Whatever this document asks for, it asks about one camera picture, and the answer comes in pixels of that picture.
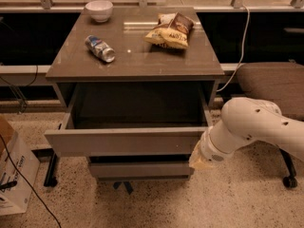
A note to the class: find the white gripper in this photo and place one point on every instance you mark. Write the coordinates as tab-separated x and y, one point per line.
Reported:
210	149

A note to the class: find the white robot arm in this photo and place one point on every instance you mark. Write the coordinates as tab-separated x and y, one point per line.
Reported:
244	121

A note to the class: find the grey drawer cabinet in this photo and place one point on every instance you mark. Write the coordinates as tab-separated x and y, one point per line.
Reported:
136	61

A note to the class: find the grey office chair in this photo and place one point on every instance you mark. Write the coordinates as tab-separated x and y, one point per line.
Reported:
278	82

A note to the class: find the yellow brown chip bag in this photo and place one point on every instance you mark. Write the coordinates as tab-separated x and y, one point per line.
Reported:
171	31

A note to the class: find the white bowl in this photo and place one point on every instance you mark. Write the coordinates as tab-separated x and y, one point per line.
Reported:
100	10

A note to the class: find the white cardboard box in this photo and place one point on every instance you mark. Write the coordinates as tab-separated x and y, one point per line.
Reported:
16	161

